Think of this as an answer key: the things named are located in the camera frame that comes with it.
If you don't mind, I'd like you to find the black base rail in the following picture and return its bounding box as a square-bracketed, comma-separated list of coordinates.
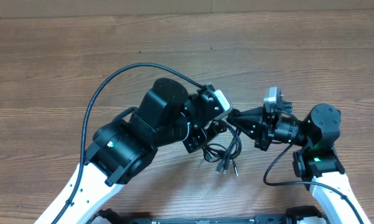
[86, 205, 329, 224]

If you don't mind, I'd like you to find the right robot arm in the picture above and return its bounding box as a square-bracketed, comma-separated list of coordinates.
[227, 101, 369, 223]

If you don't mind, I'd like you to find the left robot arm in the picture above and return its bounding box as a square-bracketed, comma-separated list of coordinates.
[37, 78, 233, 223]

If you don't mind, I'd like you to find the black left camera cable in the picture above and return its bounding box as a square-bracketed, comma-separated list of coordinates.
[49, 62, 205, 224]

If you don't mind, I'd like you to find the black camera cable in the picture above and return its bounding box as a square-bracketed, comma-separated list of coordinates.
[49, 62, 205, 224]
[263, 108, 367, 224]

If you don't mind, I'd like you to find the black right camera cable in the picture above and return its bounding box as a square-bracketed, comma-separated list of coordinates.
[263, 108, 367, 224]

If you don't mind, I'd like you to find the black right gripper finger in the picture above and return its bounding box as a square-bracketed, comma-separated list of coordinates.
[227, 106, 264, 123]
[233, 120, 258, 139]

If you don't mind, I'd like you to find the black USB cable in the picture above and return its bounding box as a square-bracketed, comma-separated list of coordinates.
[202, 119, 243, 177]

